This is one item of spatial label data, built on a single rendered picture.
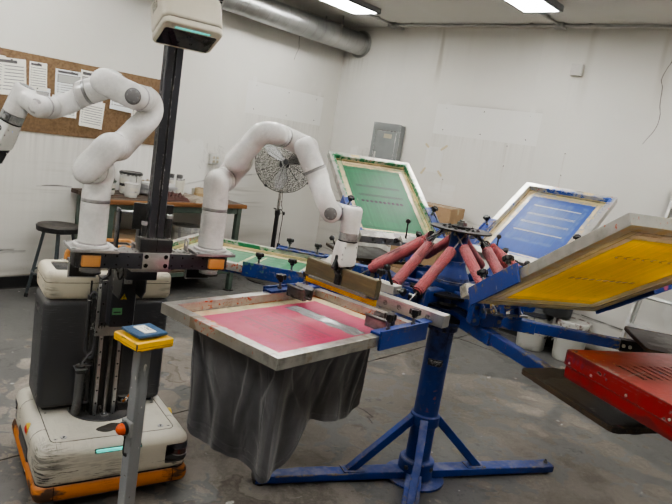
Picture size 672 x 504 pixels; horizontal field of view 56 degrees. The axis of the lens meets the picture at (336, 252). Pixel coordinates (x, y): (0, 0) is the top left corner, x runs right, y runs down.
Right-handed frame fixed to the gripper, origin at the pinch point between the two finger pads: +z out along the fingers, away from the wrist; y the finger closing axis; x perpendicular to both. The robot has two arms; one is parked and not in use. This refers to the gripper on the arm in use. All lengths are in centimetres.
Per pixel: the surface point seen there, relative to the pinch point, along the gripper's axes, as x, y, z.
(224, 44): -381, -230, -127
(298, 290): -18.6, 2.4, 9.7
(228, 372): 0, 50, 29
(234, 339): 10, 60, 13
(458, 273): 6, -81, 0
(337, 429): -55, -91, 111
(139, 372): -9, 78, 28
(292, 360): 30, 54, 13
